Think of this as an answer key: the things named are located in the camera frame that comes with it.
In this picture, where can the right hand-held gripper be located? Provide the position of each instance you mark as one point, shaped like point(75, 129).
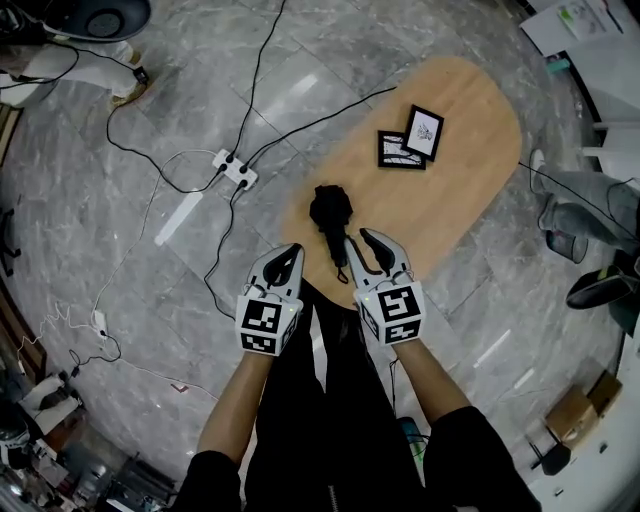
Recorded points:
point(395, 315)

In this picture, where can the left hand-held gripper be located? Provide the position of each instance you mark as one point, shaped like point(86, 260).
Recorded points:
point(260, 325)

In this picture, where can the black umbrella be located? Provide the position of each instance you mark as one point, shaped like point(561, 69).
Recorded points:
point(330, 210)

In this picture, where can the person's left forearm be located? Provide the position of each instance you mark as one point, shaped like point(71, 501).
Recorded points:
point(240, 400)

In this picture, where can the person's right forearm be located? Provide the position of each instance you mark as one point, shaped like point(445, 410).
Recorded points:
point(430, 380)

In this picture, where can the oval wooden table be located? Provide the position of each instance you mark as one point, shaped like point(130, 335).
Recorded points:
point(450, 200)

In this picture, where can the white power strip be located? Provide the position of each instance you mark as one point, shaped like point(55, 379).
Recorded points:
point(235, 167)
point(99, 324)

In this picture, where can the person's black clothing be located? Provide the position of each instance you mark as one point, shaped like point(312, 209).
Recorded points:
point(340, 425)

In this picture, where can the cardboard box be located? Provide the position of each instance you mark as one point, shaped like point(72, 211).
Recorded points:
point(575, 410)

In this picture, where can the black router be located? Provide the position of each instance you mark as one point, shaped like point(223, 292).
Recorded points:
point(555, 457)

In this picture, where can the small teal box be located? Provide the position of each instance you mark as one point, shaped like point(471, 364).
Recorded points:
point(557, 65)

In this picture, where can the black office chair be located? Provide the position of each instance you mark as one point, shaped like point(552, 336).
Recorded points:
point(7, 240)

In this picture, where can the white water dispenser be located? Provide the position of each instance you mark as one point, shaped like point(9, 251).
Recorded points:
point(545, 30)

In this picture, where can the wooden shelf rack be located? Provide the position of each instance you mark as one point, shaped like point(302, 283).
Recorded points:
point(7, 130)

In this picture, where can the black picture frame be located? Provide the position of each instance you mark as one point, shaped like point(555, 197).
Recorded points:
point(392, 150)
point(424, 132)

